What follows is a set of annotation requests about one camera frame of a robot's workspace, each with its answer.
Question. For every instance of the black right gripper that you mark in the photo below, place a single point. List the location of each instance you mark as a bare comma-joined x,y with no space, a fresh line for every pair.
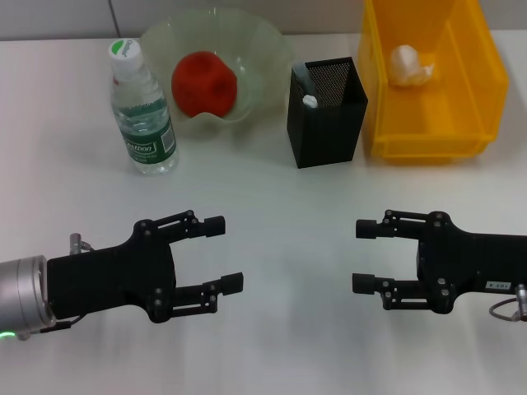
465,259

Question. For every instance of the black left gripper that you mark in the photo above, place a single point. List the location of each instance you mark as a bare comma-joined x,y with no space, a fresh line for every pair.
111,280

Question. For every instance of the clear green-label water bottle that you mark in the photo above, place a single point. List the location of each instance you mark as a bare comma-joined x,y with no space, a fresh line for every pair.
144,131

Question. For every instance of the white paper ball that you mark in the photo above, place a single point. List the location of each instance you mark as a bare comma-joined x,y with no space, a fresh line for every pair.
407,66

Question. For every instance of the black mesh pen holder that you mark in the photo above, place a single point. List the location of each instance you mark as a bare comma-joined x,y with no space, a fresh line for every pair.
325,136

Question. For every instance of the pale green glass fruit bowl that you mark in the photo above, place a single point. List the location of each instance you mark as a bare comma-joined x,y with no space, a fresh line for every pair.
255,53

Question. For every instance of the yellow plastic bin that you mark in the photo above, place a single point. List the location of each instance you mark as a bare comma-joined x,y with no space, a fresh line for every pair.
473,103

